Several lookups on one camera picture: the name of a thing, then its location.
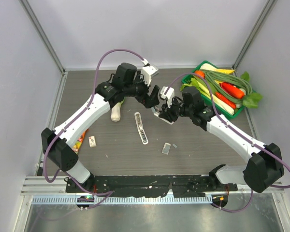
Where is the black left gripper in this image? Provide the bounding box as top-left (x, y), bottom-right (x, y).
top-left (124, 71), bottom-right (160, 108)

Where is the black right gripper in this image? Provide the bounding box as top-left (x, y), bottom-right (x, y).
top-left (159, 96), bottom-right (193, 122)

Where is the white stapler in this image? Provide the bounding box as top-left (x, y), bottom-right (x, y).
top-left (134, 112), bottom-right (148, 145)

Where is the staples tray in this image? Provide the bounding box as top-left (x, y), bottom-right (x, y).
top-left (161, 143), bottom-right (171, 155)

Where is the staples box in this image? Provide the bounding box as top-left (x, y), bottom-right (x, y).
top-left (88, 136), bottom-right (97, 147)

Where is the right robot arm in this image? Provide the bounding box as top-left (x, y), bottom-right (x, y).
top-left (158, 87), bottom-right (284, 193)

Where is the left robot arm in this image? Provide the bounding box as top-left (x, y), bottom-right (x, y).
top-left (41, 63), bottom-right (160, 193)

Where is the green bok choy toy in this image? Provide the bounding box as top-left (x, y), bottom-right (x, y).
top-left (111, 100), bottom-right (124, 122)

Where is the pale green leek toy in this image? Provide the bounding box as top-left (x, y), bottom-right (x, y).
top-left (180, 78), bottom-right (235, 115)

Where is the green plastic tray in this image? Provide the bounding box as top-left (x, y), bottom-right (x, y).
top-left (181, 60), bottom-right (256, 120)

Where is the orange pumpkin toy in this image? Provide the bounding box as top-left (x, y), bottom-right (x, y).
top-left (194, 70), bottom-right (205, 79)

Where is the red chili pepper toy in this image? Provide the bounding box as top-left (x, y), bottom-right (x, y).
top-left (215, 92), bottom-right (236, 109)

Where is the green long beans bundle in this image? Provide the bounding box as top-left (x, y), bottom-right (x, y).
top-left (202, 70), bottom-right (254, 104)

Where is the white radish toy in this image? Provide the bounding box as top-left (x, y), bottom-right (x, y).
top-left (200, 63), bottom-right (218, 71)

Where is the orange carrot toy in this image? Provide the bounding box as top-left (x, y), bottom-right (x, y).
top-left (220, 82), bottom-right (244, 99)

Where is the yellow corn toy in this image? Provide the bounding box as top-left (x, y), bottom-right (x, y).
top-left (215, 69), bottom-right (235, 74)

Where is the green lettuce leaf toy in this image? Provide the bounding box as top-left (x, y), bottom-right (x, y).
top-left (240, 72), bottom-right (263, 109)

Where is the colourful snack packet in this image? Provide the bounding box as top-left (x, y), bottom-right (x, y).
top-left (72, 129), bottom-right (88, 154)

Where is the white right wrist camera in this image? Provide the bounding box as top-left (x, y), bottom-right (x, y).
top-left (160, 86), bottom-right (174, 108)

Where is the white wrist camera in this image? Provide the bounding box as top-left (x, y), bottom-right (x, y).
top-left (141, 59), bottom-right (159, 87)
top-left (160, 86), bottom-right (174, 108)

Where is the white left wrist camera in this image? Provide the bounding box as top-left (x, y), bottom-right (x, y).
top-left (141, 59), bottom-right (159, 87)

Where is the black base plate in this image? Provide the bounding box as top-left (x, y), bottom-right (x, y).
top-left (65, 174), bottom-right (239, 198)

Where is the perforated cable duct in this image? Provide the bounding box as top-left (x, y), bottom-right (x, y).
top-left (31, 194), bottom-right (212, 205)

